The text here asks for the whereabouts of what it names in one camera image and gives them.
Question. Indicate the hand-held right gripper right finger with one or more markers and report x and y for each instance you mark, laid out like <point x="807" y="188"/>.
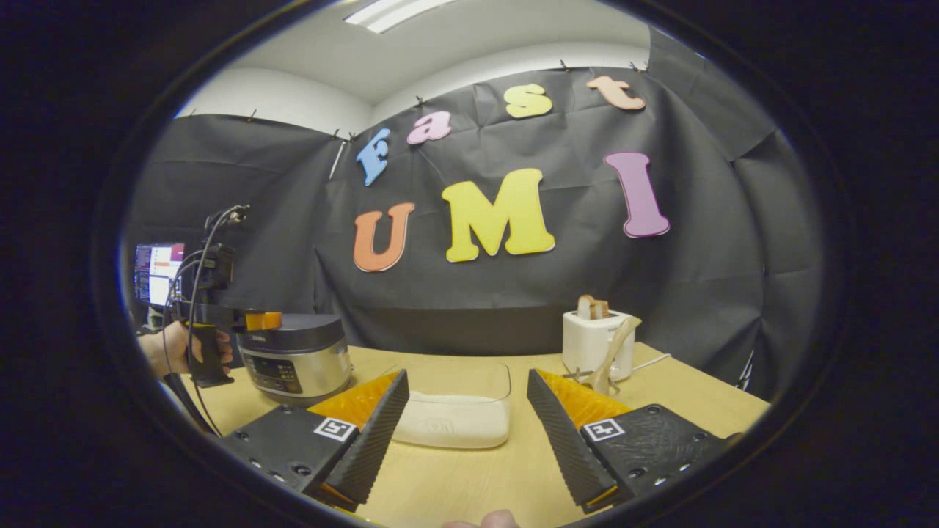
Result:
<point x="561" y="433"/>

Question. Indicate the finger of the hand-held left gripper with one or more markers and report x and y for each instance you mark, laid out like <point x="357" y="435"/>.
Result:
<point x="264" y="320"/>

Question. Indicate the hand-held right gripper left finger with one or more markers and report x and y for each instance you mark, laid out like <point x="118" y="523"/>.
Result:
<point x="378" y="433"/>

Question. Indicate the silver black rice cooker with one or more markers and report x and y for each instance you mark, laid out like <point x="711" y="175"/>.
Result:
<point x="301" y="359"/>

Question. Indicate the wooden spoon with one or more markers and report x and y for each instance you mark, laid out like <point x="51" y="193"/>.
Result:
<point x="616" y="352"/>

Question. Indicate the white toaster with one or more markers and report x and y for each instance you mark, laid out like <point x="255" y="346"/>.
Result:
<point x="583" y="345"/>

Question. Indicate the computer monitor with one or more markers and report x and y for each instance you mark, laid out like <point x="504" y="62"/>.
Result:
<point x="158" y="271"/>

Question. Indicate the clear glass container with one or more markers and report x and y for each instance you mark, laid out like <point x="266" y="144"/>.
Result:
<point x="469" y="381"/>

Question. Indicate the toast bread slice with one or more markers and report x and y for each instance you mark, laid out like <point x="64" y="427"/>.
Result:
<point x="590" y="306"/>

